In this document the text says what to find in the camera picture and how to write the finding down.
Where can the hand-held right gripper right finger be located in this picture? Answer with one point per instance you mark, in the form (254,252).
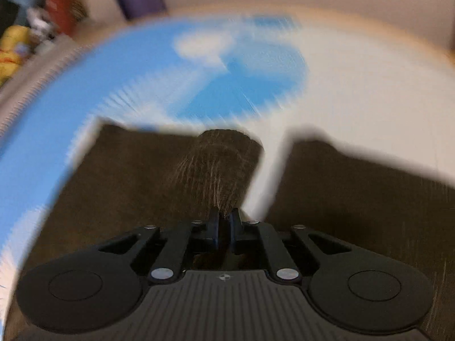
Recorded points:
(235,231)

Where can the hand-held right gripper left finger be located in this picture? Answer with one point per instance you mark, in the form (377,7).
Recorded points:
(215,231)

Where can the blue white cloud play mat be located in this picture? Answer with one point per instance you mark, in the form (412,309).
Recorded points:
(337,85)

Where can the small grey white toy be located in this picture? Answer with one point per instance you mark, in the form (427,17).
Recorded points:
(41,23)

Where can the yellow plush toy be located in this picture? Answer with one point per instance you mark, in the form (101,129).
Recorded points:
(14,48)

